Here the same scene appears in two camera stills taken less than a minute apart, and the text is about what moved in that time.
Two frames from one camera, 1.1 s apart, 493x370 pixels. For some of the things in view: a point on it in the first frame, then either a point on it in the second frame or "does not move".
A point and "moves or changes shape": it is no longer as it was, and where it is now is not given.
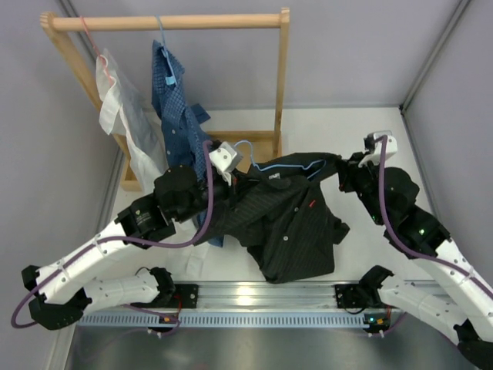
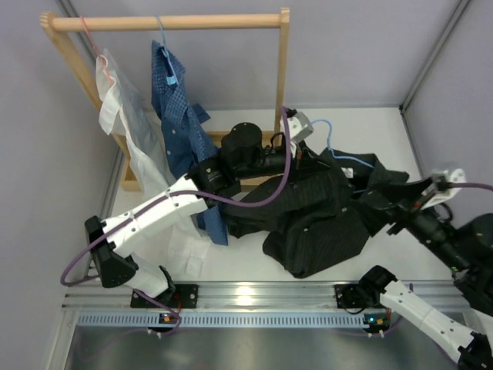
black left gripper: [241, 184] to [305, 162]
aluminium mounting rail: [259, 299] does not move
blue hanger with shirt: [166, 69] does not move
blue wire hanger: [282, 166] moves or changes shape
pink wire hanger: [112, 79] does not move
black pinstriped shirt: [280, 209] moves or changes shape
